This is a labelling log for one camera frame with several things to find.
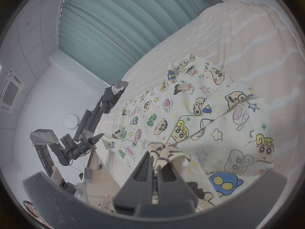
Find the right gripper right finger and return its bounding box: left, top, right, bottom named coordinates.
left=157, top=161, right=200, bottom=212

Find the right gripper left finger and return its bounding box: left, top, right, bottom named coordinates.
left=113, top=151, right=153, bottom=215

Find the white printed pyjama top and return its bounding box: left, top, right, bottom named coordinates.
left=101, top=53, right=274, bottom=212

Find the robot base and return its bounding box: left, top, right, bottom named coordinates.
left=50, top=165, right=94, bottom=201

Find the pile of clothes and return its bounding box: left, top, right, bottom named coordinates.
left=102, top=81, right=129, bottom=114

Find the bed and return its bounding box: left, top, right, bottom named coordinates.
left=89, top=0, right=305, bottom=214

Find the black low cabinet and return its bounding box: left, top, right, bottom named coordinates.
left=74, top=104, right=105, bottom=140

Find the round white mirror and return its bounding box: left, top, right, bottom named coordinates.
left=63, top=113, right=79, bottom=130

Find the ceiling air conditioner vent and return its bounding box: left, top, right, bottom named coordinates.
left=0, top=68, right=25, bottom=115

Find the blue-green curtain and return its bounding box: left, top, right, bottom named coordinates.
left=61, top=0, right=215, bottom=59
left=57, top=4, right=141, bottom=86

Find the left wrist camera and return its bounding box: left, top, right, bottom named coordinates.
left=60, top=134, right=72, bottom=148

